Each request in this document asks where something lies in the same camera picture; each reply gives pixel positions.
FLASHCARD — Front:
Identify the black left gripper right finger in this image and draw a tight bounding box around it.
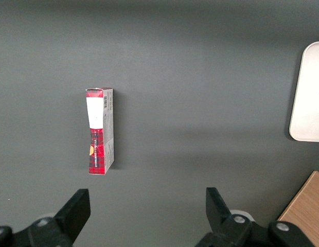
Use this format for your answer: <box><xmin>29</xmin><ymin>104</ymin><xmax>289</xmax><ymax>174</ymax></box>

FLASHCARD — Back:
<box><xmin>195</xmin><ymin>187</ymin><xmax>317</xmax><ymax>247</ymax></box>

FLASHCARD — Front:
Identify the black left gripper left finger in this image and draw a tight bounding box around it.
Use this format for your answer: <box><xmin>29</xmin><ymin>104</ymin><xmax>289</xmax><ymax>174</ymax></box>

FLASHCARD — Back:
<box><xmin>0</xmin><ymin>188</ymin><xmax>92</xmax><ymax>247</ymax></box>

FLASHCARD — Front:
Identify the red and grey carton box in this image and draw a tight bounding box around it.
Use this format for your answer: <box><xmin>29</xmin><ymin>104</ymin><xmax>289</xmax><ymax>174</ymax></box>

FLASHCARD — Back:
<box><xmin>85</xmin><ymin>87</ymin><xmax>115</xmax><ymax>176</ymax></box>

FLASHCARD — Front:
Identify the beige rectangular tray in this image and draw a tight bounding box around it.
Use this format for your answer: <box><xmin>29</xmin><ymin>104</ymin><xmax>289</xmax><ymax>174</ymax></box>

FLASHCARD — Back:
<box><xmin>288</xmin><ymin>41</ymin><xmax>319</xmax><ymax>143</ymax></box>

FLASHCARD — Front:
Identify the oak wooden drawer cabinet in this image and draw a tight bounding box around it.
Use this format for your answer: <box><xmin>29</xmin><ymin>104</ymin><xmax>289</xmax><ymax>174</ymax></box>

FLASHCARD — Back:
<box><xmin>276</xmin><ymin>170</ymin><xmax>319</xmax><ymax>247</ymax></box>

